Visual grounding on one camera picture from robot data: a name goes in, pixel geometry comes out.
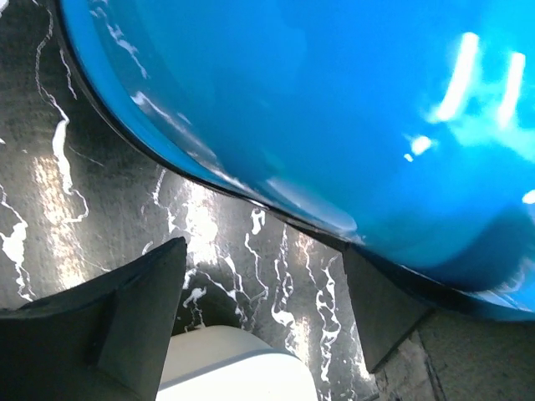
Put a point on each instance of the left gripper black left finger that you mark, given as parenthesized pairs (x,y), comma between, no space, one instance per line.
(105,339)

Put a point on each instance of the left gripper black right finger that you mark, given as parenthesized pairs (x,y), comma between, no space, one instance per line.
(384,312)

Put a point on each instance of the blue fish print suitcase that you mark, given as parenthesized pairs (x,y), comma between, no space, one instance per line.
(401,129)

